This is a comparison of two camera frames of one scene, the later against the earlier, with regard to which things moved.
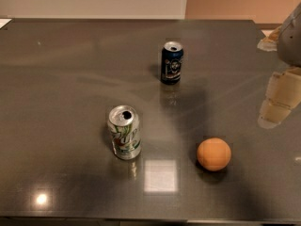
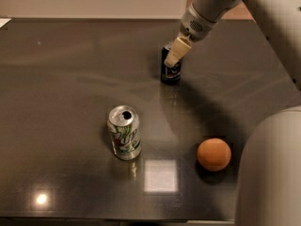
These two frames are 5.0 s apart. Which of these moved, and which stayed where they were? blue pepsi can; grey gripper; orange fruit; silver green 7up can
Moved: grey gripper
Stayed: orange fruit; silver green 7up can; blue pepsi can
